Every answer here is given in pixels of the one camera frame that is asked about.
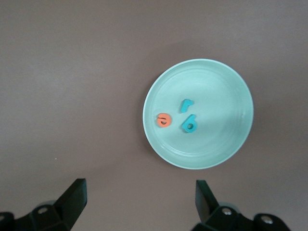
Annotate teal foam letter d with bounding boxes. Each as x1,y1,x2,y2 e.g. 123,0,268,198
180,114,198,133

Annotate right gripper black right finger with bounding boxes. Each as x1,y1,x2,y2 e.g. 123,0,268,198
195,180,293,231

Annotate mint green plastic plate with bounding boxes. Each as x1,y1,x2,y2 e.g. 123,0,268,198
142,58,254,170

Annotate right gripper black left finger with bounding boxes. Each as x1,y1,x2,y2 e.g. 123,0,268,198
0,178,87,231

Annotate teal foam letter r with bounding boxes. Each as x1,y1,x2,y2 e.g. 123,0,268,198
179,99,193,114

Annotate brown table cover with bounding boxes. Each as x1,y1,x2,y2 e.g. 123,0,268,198
0,0,308,231

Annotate orange foam letter e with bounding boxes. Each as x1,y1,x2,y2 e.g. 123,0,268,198
156,113,172,128

